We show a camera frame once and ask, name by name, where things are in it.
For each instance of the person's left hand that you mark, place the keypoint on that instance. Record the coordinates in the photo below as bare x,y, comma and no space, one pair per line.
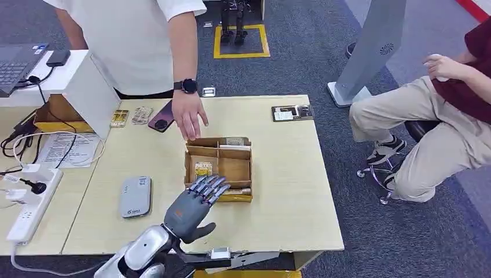
188,113

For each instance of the seated person's hand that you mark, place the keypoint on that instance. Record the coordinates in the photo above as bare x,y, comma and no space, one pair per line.
443,68

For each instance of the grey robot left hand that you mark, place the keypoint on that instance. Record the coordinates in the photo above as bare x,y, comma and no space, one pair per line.
188,215

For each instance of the yellow printed card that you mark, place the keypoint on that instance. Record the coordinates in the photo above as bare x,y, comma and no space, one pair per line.
203,169

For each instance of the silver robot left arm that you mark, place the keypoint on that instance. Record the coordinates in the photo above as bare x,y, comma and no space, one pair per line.
145,245

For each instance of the purple smartphone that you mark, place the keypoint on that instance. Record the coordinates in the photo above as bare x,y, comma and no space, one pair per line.
161,117

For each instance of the black wristwatch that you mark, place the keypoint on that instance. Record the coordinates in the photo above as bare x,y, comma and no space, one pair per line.
188,86

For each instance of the large metal floor socket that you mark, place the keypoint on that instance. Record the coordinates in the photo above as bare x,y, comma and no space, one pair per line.
208,91

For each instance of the grey patterned card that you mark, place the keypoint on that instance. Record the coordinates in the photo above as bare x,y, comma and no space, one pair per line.
142,115

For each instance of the upright pale card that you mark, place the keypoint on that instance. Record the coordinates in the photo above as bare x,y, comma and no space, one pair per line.
234,141

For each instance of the grey flat card reader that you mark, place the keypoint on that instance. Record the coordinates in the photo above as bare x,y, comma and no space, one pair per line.
135,197

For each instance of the pale card row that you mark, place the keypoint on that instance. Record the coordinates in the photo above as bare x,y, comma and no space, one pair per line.
239,192

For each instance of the white card stack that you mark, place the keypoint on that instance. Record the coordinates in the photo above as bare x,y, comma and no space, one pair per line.
236,147

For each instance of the black stool with chrome base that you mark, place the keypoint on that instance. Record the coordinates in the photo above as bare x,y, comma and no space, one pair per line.
420,128

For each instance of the red floor tape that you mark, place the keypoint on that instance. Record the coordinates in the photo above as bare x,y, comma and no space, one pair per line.
472,10

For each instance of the wooden compartment card box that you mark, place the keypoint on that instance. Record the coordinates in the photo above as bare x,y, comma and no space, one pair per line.
234,169

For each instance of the gold patterned card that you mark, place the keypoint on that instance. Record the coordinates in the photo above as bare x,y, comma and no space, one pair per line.
119,118

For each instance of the white floor stand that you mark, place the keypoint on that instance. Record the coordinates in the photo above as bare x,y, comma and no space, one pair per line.
374,42

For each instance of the seated person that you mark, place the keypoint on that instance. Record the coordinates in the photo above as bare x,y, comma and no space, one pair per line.
433,153

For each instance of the small metal floor socket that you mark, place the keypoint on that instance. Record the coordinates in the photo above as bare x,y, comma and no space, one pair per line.
208,24

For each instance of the standing person in white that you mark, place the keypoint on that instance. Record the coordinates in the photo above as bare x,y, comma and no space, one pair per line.
130,42

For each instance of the black robot legs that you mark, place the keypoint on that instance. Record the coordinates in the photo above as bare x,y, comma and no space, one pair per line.
234,23

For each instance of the white desk shelf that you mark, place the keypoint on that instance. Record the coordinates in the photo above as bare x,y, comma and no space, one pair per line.
88,91

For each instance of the black card tray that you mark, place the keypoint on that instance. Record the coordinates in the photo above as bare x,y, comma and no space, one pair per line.
292,113

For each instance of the yellow floor tape square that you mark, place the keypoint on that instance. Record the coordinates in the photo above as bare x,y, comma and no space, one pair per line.
264,41

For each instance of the wooden box with yellow rim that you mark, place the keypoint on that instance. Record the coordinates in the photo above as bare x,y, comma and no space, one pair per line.
63,126

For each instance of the printed paper sheet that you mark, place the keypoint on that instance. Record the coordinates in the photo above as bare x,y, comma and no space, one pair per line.
61,149

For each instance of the black power adapter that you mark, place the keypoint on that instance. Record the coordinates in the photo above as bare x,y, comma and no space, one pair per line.
58,58

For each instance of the black plug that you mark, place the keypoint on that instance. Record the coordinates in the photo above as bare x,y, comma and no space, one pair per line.
37,187

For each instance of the white power strip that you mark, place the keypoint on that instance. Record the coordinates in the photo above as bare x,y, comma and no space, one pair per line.
30,215

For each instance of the white charger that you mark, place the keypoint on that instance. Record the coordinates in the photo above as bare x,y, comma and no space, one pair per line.
16,194

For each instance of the dark laptop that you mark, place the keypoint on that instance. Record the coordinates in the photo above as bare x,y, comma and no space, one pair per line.
17,66

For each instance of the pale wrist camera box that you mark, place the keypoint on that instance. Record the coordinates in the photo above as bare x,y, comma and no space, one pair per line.
220,253

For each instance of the grey metal bracket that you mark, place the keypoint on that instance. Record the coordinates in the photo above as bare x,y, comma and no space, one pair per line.
255,259

